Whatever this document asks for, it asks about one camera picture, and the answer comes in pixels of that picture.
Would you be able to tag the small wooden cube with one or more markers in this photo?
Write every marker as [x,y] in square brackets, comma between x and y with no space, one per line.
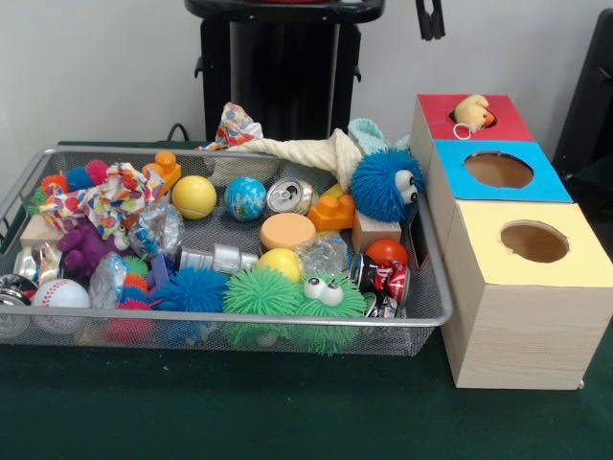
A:
[375,235]

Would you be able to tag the dark green table cloth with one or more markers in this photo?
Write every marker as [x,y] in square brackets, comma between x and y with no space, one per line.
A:
[239,412]

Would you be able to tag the silver drink can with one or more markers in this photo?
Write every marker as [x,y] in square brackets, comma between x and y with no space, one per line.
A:
[290,195]

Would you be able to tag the mint green muslin cloth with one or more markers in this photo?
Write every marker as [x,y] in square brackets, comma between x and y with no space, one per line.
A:
[369,134]

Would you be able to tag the small yellow duck toy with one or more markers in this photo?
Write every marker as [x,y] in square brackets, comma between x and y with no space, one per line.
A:
[471,110]

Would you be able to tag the orange toy building blocks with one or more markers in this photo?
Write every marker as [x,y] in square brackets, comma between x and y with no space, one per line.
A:
[332,211]

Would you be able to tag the blue spiky ball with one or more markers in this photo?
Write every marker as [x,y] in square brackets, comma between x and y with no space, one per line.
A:
[379,187]
[194,287]

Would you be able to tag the cream yellow muslin cloth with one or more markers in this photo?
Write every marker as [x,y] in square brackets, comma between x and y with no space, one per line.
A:
[306,151]

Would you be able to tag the crushed red soda can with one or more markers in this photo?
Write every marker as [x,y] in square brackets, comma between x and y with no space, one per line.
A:
[383,280]

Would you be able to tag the large yellow ball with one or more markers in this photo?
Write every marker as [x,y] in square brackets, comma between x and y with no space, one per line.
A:
[194,196]

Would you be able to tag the shallow clear mesh bin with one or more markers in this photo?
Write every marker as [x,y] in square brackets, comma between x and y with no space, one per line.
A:
[431,297]

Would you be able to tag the green furry googly-eyed toy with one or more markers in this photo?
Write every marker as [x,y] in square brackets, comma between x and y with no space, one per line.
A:
[330,316]

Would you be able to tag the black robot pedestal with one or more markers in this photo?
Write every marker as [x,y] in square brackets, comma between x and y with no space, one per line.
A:
[278,86]

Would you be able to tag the round orange disc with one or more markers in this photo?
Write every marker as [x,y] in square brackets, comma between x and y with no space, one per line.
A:
[287,231]

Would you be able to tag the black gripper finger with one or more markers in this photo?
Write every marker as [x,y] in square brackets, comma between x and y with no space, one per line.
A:
[422,15]
[438,14]

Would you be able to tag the wooden box with three holes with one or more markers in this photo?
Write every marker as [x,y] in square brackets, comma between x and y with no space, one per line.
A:
[527,316]

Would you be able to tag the black upright panel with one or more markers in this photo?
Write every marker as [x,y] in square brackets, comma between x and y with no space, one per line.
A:
[589,86]

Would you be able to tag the green spiky ball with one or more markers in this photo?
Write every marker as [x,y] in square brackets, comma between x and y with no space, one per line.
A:
[261,290]

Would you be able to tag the blue globe ball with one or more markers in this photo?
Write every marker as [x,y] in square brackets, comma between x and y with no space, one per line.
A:
[246,198]

